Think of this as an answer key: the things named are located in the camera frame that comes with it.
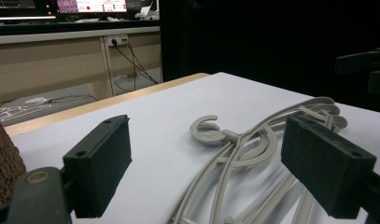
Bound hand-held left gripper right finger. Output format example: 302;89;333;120
280;114;378;220

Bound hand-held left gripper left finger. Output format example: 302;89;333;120
62;114;134;219

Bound brown woven basket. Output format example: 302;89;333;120
0;106;27;210

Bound grey plastic clothes hanger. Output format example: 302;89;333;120
168;102;349;224
170;96;349;224

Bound white table cover sheet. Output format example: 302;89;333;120
9;72;380;224

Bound black curtain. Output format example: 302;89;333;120
159;0;380;114

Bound light wooden desk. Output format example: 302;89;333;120
0;25;162;105

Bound bright computer monitor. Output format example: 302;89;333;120
55;0;130;15

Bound white papers on desk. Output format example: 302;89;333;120
135;0;161;21

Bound dark computer monitor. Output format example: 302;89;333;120
0;0;57;21

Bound white cable bundle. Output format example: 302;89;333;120
0;103;52;123

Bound black floor cables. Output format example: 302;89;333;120
111;38;162;93

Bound white wall power socket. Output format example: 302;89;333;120
106;34;130;48

